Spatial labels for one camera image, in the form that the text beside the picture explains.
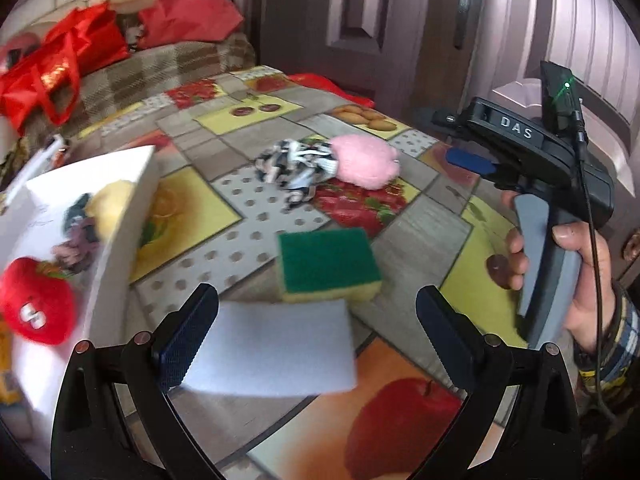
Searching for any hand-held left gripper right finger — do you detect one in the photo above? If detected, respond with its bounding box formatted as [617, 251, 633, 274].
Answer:
[415, 285, 583, 480]

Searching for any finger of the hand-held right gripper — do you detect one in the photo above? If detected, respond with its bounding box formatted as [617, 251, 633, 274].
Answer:
[446, 146, 503, 178]
[414, 106, 471, 133]

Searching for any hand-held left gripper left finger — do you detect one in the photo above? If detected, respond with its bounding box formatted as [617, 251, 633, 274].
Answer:
[50, 282, 223, 480]

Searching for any white foam sheet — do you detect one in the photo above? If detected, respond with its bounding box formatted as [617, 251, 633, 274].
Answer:
[182, 299, 358, 398]

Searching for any white cardboard box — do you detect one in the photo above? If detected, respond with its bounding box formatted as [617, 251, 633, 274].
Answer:
[0, 145, 161, 461]

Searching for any yellow plush toy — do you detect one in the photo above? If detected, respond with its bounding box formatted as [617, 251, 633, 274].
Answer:
[92, 180, 141, 241]

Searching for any red plush toy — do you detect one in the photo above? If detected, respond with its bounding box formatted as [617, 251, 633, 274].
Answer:
[0, 256, 78, 346]

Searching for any person's right forearm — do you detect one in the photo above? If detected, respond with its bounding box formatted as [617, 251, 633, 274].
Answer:
[572, 285, 640, 441]

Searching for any person's right hand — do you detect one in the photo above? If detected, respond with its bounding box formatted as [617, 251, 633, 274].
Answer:
[501, 191, 623, 356]

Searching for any pink plush toy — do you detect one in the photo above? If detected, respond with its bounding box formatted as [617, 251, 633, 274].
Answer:
[330, 135, 403, 191]

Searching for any lilac panelled door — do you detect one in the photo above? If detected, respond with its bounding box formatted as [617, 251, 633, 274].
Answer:
[232, 0, 493, 126]

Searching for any red flat plastic bag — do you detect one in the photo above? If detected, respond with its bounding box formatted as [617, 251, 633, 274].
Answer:
[289, 73, 376, 108]

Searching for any green and yellow sponge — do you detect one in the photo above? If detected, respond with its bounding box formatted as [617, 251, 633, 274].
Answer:
[276, 226, 385, 305]

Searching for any mauve hair scrunchie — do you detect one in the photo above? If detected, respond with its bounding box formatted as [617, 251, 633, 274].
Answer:
[50, 222, 103, 276]

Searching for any fruit printed tablecloth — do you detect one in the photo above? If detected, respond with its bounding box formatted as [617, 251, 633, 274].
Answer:
[75, 65, 531, 480]

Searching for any black and white cloth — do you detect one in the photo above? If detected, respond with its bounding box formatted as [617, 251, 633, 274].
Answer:
[254, 139, 337, 211]

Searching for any dark green hair scrunchie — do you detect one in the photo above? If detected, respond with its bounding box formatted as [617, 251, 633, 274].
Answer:
[62, 194, 103, 233]

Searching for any plaid blanket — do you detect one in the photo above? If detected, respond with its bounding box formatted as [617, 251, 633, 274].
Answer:
[20, 32, 256, 146]

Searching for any pink-red plastic bag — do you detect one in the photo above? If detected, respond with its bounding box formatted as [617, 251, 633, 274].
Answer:
[137, 0, 246, 46]

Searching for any red shopping bag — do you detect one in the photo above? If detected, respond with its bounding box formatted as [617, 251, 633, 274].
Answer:
[0, 1, 131, 136]

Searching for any door handle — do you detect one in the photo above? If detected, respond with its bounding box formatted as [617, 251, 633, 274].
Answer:
[452, 0, 473, 51]

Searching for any black cable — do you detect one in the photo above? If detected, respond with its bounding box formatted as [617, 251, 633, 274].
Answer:
[570, 105, 618, 423]

